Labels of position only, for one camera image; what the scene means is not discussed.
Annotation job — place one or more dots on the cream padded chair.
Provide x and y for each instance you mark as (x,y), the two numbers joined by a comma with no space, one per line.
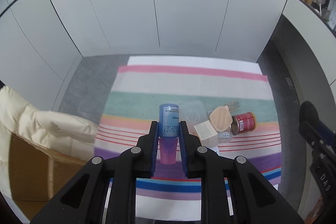
(67,134)

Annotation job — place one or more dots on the clear plastic puff case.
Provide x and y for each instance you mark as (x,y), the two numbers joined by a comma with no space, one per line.
(193,112)

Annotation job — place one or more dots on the small white square box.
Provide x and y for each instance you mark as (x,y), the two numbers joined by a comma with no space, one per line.
(206,133)

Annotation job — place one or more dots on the striped multicolour blanket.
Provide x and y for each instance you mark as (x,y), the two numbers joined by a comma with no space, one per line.
(146,82)

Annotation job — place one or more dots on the beige heart-shaped powder puff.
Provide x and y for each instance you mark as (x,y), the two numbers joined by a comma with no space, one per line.
(221,118)

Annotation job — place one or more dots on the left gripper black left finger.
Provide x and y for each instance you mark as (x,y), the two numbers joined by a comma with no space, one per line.
(103,191)

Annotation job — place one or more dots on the brown cardboard box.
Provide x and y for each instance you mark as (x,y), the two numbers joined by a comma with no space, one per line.
(37,174)

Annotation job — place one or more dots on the small clear labelled container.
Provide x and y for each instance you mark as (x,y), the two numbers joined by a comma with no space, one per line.
(224,137)

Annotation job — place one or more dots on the red tin can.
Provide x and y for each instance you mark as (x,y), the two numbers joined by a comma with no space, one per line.
(243,123)

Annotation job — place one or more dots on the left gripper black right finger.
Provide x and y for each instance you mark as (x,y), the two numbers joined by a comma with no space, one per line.
(232,190)

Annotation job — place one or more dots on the blue bottle with pink cap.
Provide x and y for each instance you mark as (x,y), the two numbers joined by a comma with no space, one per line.
(168,132)

